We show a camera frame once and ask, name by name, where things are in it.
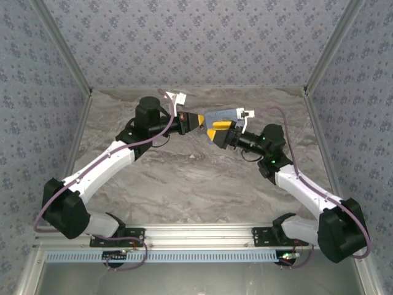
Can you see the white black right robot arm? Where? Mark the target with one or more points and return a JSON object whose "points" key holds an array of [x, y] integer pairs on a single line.
{"points": [[307, 190]]}

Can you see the aluminium corner post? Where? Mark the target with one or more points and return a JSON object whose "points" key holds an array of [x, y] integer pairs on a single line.
{"points": [[332, 46], [65, 49]]}

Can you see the small circuit board with LED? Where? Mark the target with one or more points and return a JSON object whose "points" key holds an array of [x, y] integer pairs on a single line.
{"points": [[288, 256], [115, 256]]}

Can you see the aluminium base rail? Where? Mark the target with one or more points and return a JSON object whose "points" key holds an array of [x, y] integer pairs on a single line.
{"points": [[196, 236]]}

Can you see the blue cartoon tin box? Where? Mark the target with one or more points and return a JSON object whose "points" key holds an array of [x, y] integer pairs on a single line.
{"points": [[221, 116]]}

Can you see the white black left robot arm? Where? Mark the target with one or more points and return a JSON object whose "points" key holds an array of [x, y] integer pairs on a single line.
{"points": [[101, 166]]}

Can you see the aluminium table side rail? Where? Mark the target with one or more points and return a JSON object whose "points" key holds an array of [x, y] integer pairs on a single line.
{"points": [[320, 138], [80, 129]]}

